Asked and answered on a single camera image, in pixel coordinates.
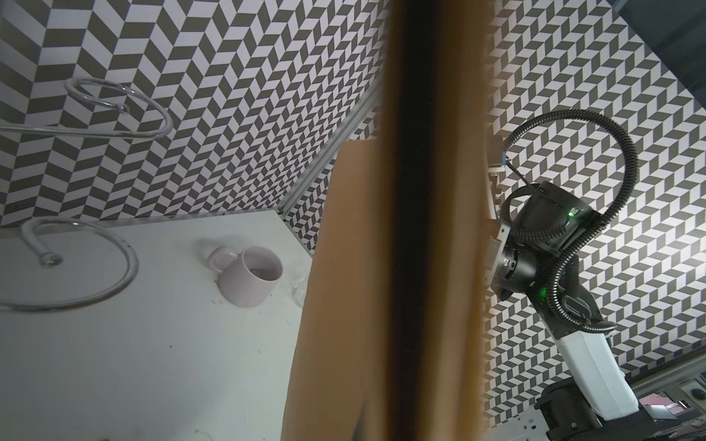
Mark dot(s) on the brown kraft file bag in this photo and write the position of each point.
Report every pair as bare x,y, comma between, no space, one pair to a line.
390,343

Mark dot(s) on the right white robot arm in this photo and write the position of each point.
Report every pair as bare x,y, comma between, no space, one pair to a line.
542,228

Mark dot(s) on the clear drinking glass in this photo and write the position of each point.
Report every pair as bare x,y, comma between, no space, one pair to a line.
299,290

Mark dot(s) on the pale pink ceramic mug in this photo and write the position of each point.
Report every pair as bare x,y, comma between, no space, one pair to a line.
248,277

